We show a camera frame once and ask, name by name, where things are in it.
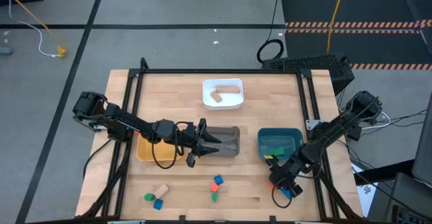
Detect yellow plastic bin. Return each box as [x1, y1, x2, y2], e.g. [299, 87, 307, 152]
[136, 129, 186, 163]

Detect long wooden block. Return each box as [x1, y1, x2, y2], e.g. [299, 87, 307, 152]
[215, 86, 241, 94]

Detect yellow floor cable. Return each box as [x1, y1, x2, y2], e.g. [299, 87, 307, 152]
[0, 0, 65, 51]

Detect yellow hanging rope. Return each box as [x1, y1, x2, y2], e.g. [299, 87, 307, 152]
[325, 0, 348, 54]

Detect white paper sheet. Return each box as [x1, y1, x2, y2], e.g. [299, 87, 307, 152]
[350, 163, 376, 218]

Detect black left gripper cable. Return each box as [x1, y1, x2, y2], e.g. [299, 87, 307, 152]
[151, 121, 190, 170]

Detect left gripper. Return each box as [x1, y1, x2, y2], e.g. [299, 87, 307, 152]
[175, 117, 222, 158]

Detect grey translucent plastic bin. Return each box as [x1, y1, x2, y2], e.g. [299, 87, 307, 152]
[194, 125, 241, 159]

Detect black perforated box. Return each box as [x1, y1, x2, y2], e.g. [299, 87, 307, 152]
[261, 53, 356, 93]

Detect black hanging cable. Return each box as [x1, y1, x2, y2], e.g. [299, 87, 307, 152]
[256, 0, 285, 64]

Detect white plastic bin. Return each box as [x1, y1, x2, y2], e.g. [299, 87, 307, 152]
[201, 78, 245, 111]

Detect black hazard-striped floor mat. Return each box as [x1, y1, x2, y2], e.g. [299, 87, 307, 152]
[281, 0, 432, 72]

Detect teal plastic bin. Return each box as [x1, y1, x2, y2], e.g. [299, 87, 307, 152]
[256, 127, 304, 161]

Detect black table frame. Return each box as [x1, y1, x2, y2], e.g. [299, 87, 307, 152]
[76, 57, 364, 224]

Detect white floor cable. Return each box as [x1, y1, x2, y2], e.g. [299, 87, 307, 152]
[3, 0, 59, 58]

